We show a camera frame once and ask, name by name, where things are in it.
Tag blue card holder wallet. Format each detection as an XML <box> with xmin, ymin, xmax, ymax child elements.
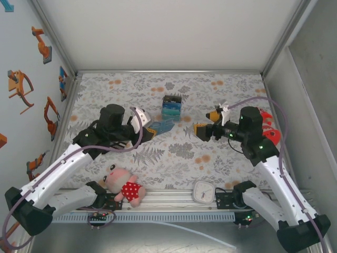
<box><xmin>148</xmin><ymin>119</ymin><xmax>175</xmax><ymax>137</ymax></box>

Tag blue card box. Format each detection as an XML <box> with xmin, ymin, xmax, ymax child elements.
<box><xmin>161</xmin><ymin>95</ymin><xmax>183</xmax><ymax>123</ymax></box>

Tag teal credit card stack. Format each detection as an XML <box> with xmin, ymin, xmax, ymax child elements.
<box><xmin>161</xmin><ymin>108</ymin><xmax>182</xmax><ymax>122</ymax></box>

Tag blue credit card stack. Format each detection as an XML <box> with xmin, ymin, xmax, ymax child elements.
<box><xmin>162</xmin><ymin>102</ymin><xmax>182</xmax><ymax>111</ymax></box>

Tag black credit card stack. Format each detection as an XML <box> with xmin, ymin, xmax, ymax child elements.
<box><xmin>163</xmin><ymin>95</ymin><xmax>183</xmax><ymax>105</ymax></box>

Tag red plush toy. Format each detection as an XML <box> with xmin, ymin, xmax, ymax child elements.
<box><xmin>256</xmin><ymin>107</ymin><xmax>282</xmax><ymax>145</ymax></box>

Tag floral tablecloth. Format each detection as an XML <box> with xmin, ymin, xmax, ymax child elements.
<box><xmin>51</xmin><ymin>72</ymin><xmax>294</xmax><ymax>191</ymax></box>

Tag pink plush toy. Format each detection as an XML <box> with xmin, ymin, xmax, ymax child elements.
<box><xmin>101</xmin><ymin>163</ymin><xmax>147</xmax><ymax>209</ymax></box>

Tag white square clock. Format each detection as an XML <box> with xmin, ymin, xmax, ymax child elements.
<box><xmin>191</xmin><ymin>180</ymin><xmax>215</xmax><ymax>205</ymax></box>

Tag blue orange machine sticker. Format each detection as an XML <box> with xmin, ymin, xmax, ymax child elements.
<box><xmin>57</xmin><ymin>65</ymin><xmax>71</xmax><ymax>103</ymax></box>

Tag wide aluminium base extrusion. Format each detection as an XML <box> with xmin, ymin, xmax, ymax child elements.
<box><xmin>52</xmin><ymin>188</ymin><xmax>321</xmax><ymax>211</ymax></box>

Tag round black controller board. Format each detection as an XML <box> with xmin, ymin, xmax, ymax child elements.
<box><xmin>233</xmin><ymin>210</ymin><xmax>261</xmax><ymax>228</ymax></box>

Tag small circuit board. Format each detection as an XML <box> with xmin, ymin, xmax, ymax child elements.
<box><xmin>88</xmin><ymin>211</ymin><xmax>109</xmax><ymax>222</ymax></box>

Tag orange claw machine sticker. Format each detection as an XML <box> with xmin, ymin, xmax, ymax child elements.
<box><xmin>7</xmin><ymin>70</ymin><xmax>35</xmax><ymax>115</ymax></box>

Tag thin white tube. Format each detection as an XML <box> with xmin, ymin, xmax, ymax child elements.
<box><xmin>147</xmin><ymin>220</ymin><xmax>237</xmax><ymax>250</ymax></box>

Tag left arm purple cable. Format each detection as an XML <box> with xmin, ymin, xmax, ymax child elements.
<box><xmin>0</xmin><ymin>106</ymin><xmax>145</xmax><ymax>251</ymax></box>

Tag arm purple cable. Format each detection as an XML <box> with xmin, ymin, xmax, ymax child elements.
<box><xmin>0</xmin><ymin>106</ymin><xmax>145</xmax><ymax>251</ymax></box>
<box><xmin>227</xmin><ymin>96</ymin><xmax>326</xmax><ymax>253</ymax></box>

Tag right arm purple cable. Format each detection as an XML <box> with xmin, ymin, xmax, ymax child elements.
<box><xmin>227</xmin><ymin>96</ymin><xmax>326</xmax><ymax>253</ymax></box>

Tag aluminium frame bar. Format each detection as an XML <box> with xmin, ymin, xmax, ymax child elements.
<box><xmin>75</xmin><ymin>69</ymin><xmax>264</xmax><ymax>75</ymax></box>
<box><xmin>28</xmin><ymin>0</ymin><xmax>80</xmax><ymax>79</ymax></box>
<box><xmin>41</xmin><ymin>75</ymin><xmax>83</xmax><ymax>191</ymax></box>
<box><xmin>261</xmin><ymin>0</ymin><xmax>311</xmax><ymax>79</ymax></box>

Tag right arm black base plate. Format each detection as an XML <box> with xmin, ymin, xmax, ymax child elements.
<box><xmin>215</xmin><ymin>188</ymin><xmax>264</xmax><ymax>210</ymax></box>

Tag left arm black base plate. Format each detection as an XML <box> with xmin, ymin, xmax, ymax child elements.
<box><xmin>104</xmin><ymin>193</ymin><xmax>124</xmax><ymax>211</ymax></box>

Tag white slotted cable duct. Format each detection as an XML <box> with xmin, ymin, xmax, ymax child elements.
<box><xmin>51</xmin><ymin>212</ymin><xmax>236</xmax><ymax>223</ymax></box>

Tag blue wall sticker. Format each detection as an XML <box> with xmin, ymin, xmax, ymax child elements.
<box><xmin>0</xmin><ymin>0</ymin><xmax>15</xmax><ymax>13</ymax></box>

